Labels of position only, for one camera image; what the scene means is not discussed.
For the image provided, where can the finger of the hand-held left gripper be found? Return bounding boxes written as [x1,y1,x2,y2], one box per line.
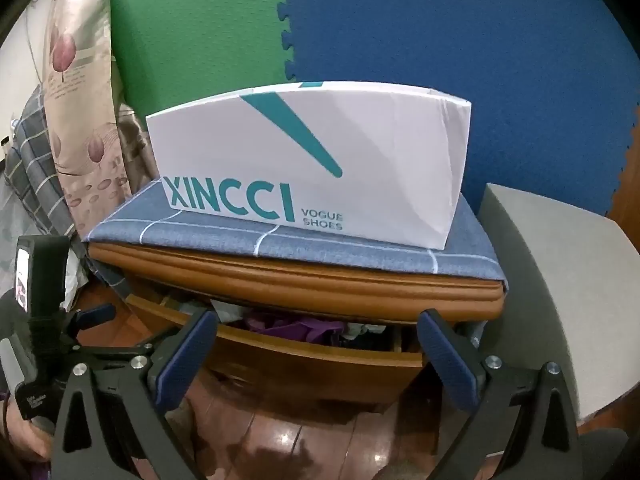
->
[70,339,157,361]
[64,304,117,341]

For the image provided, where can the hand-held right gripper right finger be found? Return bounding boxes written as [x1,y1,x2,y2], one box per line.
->
[419,309,582,480]

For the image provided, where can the wooden nightstand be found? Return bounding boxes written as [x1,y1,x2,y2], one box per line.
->
[87,242,503,406]

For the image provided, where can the grey underwear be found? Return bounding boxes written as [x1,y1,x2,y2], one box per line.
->
[210,300,247,324]

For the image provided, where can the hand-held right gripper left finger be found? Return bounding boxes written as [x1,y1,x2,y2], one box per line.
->
[52,309,219,480]

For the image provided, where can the blue foam mat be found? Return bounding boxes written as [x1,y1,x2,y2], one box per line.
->
[277,0,640,221]

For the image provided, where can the brown satin cloth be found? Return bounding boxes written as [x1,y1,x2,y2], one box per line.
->
[117,105,158,196]

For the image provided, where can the person's left hand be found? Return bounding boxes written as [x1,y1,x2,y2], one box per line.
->
[0,395,56,463]

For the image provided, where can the purple underwear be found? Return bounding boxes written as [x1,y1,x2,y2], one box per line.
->
[245,310,346,347]

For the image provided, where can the grey plaid bedding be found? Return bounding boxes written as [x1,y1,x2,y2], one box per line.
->
[2,82,76,241]

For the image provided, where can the wooden drawer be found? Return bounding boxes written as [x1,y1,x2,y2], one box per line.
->
[125,294,426,406]

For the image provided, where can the white patterned underwear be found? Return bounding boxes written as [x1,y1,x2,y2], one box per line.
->
[345,322,389,342]

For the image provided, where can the green foam mat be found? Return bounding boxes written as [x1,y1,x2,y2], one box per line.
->
[107,0,301,118]

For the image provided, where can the blue checked cloth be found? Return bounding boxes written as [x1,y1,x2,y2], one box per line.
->
[82,180,511,306]

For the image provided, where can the pink leaf print pillow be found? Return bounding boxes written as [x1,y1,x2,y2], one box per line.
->
[42,0,136,241]

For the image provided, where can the white shoe box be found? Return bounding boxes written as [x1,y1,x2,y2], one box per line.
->
[145,80,473,252]

